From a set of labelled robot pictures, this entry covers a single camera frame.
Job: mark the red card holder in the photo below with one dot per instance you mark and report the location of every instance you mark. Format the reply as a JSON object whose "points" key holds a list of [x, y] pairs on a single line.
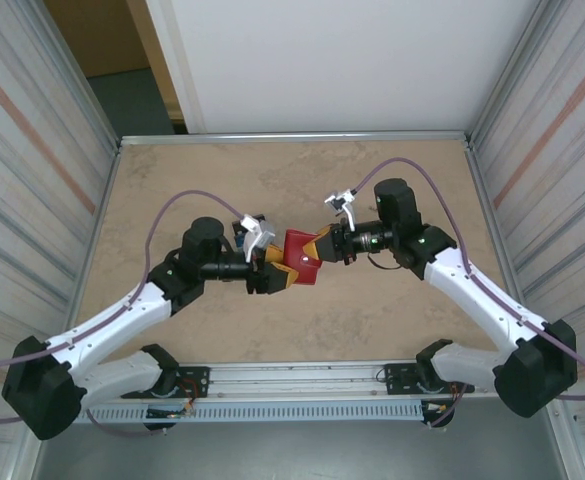
{"points": [[297, 245]]}

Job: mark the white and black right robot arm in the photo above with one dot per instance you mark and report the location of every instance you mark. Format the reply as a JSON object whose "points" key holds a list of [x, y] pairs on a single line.
{"points": [[482, 300]]}

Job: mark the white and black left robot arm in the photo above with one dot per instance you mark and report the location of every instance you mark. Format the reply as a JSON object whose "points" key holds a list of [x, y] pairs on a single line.
{"points": [[112, 317]]}

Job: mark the blue card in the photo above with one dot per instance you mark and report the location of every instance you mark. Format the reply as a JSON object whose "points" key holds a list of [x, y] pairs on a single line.
{"points": [[238, 237]]}

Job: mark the grey metal sheet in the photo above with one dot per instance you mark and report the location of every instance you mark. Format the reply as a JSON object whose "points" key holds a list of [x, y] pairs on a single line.
{"points": [[297, 450]]}

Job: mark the translucent striped side panel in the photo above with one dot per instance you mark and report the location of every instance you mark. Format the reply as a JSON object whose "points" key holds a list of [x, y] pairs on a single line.
{"points": [[22, 200], [562, 150]]}

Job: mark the brown wooden door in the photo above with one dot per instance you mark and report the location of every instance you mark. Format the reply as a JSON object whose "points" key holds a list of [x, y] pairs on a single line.
{"points": [[97, 35]]}

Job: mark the aluminium mounting rail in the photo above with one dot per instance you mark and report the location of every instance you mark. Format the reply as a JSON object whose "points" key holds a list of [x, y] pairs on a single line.
{"points": [[297, 372]]}

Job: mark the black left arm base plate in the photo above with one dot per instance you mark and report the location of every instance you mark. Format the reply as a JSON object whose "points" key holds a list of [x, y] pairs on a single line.
{"points": [[197, 375]]}

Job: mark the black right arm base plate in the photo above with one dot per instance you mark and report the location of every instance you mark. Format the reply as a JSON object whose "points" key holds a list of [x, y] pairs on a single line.
{"points": [[397, 375]]}

